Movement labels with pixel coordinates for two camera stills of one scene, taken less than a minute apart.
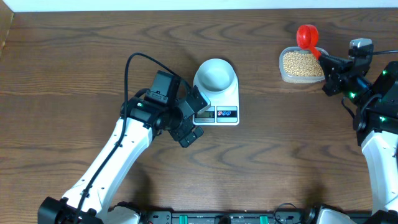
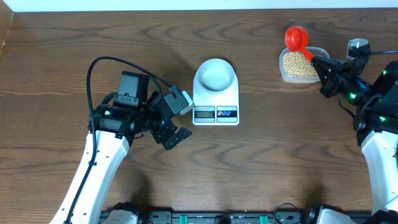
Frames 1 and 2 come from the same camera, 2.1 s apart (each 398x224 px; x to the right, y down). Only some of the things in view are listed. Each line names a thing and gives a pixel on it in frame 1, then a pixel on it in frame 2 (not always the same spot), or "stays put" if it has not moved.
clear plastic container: (300, 66) stays put
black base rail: (228, 216) stays put
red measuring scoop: (307, 37) → (296, 39)
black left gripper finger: (188, 139) → (171, 142)
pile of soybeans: (302, 64) stays put
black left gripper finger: (197, 132) → (183, 133)
